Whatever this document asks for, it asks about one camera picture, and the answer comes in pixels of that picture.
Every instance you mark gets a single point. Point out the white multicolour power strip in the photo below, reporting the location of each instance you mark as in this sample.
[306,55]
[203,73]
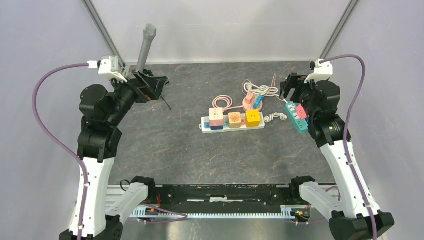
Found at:
[206,128]

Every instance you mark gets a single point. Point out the pink adapter on teal strip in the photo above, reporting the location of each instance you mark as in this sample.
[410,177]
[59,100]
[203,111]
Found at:
[301,112]

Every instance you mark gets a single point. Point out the teal power strip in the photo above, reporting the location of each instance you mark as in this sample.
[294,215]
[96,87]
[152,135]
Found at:
[301,125]

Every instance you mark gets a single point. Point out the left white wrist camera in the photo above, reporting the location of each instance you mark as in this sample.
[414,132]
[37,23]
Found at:
[108,67]

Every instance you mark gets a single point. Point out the blue cube socket adapter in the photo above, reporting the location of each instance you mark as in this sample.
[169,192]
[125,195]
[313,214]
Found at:
[216,128]

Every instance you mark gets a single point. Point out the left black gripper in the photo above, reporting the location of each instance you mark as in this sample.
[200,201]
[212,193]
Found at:
[149,87]

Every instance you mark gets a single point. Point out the yellow cube socket adapter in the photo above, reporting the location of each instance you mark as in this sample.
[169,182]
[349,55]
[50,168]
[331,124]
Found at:
[252,118]

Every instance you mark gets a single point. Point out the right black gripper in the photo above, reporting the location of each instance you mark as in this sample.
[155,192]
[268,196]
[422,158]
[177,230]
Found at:
[294,81]

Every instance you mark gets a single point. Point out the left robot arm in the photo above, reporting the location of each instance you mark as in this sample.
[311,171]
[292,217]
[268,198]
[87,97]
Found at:
[98,144]

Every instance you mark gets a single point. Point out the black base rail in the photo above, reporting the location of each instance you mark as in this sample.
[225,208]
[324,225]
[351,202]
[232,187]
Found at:
[223,198]

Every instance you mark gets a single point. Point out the pink cube socket adapter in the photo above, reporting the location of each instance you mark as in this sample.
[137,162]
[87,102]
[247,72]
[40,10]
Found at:
[216,116]

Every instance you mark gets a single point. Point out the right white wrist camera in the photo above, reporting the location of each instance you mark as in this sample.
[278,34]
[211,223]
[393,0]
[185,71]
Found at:
[322,71]

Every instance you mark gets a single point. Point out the pink round socket hub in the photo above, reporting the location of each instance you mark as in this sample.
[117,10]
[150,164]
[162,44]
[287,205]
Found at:
[252,102]

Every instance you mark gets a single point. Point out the beige cube socket adapter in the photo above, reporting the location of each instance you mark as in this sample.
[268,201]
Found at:
[234,120]

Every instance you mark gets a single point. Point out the grey microphone on stand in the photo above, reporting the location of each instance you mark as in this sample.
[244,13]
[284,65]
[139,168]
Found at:
[149,33]

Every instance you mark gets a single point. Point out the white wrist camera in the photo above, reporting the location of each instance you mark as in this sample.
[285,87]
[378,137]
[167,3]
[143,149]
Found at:
[108,67]
[322,71]

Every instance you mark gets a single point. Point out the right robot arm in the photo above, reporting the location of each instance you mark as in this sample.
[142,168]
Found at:
[355,215]

